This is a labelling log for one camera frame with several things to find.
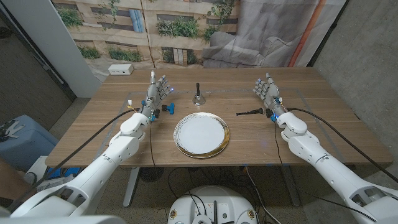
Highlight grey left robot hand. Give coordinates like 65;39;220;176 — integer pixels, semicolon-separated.
140;70;174;122

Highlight white power strip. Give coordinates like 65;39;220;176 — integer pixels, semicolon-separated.
108;63;135;76

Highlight small white connector with wires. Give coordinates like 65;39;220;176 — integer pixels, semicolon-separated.
126;99;139;113

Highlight black round floor foot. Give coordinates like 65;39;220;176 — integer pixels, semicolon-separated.
139;167;165;183

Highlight grey metal brackets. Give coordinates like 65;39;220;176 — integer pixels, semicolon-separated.
0;119;25;142

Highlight grey floor cable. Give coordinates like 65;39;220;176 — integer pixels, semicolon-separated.
244;166;282;224

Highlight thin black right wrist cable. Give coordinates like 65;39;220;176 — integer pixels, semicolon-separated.
273;121;377;222

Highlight white plate with gold rim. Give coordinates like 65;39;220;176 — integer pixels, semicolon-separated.
173;111;231;159

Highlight printed backdrop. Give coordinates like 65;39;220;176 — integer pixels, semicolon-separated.
51;0;348;83

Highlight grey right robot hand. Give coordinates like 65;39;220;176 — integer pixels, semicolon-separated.
252;72;287;123

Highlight blue storage bin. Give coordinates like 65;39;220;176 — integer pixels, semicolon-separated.
0;114;60;171

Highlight thin black left wrist cable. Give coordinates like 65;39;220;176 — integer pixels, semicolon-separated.
149;123;158;170

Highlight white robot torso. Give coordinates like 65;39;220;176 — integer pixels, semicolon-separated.
167;185;259;224

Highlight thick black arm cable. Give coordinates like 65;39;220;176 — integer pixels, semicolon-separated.
6;107;141;213
286;107;398;184

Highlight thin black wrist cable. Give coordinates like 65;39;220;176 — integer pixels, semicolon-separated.
273;121;377;222
149;123;158;170

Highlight white table leg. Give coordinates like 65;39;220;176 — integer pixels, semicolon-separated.
123;167;141;208

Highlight blue object under table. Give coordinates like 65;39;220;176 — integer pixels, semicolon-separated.
46;167;81;180

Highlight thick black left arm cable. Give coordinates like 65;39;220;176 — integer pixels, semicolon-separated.
6;107;141;213

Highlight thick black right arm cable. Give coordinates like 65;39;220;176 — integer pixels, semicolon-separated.
286;107;398;184

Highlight grey shoe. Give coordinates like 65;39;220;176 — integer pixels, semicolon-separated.
24;172;38;185

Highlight silver handbell with black handle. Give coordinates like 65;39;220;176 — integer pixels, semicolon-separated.
192;82;206;106

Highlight grey table leg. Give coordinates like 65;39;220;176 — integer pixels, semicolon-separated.
281;164;302;208

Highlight black makeup brush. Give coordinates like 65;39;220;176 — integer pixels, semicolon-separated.
235;107;265;116

